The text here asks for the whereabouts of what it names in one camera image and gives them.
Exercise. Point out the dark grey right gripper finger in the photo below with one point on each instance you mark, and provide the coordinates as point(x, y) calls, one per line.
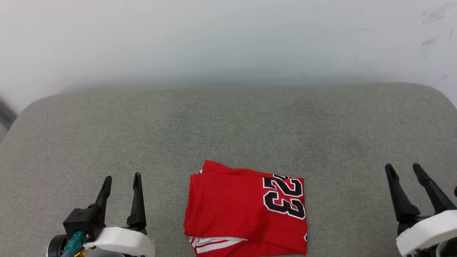
point(401, 200)
point(433, 192)

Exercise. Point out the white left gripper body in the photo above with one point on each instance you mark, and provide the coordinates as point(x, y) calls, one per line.
point(125, 241)

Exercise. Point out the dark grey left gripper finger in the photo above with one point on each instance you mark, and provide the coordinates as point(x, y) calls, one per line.
point(137, 207)
point(104, 196)

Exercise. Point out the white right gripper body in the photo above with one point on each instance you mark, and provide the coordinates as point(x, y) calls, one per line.
point(425, 232)

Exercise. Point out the red Bulls 23 jersey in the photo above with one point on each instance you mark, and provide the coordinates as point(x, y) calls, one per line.
point(228, 207)

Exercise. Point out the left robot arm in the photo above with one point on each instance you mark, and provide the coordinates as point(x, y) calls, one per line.
point(98, 253)

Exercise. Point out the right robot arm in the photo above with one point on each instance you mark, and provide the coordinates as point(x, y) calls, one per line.
point(448, 250)

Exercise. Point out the grey fabric sofa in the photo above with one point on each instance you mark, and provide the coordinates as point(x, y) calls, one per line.
point(228, 125)

